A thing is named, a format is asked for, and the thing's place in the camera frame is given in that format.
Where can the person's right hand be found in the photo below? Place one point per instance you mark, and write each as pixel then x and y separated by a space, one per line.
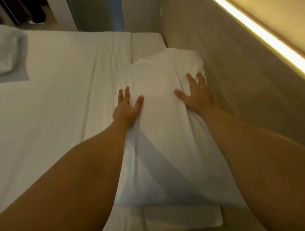
pixel 199 100

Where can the person's left hand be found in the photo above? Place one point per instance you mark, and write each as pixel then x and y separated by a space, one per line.
pixel 124 113

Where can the person's left middle finger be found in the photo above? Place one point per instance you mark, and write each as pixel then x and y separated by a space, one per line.
pixel 120 96

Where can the person's right middle finger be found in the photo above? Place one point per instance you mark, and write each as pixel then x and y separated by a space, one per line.
pixel 201 79

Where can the person's right thumb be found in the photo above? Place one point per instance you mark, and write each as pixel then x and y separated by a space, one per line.
pixel 181 94

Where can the person's left thumb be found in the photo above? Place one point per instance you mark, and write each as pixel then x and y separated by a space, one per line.
pixel 138 101

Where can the large white pillow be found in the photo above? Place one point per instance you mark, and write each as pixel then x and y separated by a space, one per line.
pixel 164 123

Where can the person's right forearm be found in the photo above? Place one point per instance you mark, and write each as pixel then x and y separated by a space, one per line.
pixel 257 161

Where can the person's left forearm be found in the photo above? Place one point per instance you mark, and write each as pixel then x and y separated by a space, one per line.
pixel 71 176

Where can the bed with white sheet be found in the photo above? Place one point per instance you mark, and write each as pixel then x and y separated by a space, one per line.
pixel 57 95

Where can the warm light strip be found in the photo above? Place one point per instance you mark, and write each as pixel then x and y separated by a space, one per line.
pixel 266 35

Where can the grey door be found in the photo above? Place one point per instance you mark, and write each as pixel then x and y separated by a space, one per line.
pixel 95 14

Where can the folded white duvet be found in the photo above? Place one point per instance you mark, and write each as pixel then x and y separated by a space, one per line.
pixel 10 52

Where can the dark clothing item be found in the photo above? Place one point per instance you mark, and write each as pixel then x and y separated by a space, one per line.
pixel 35 10

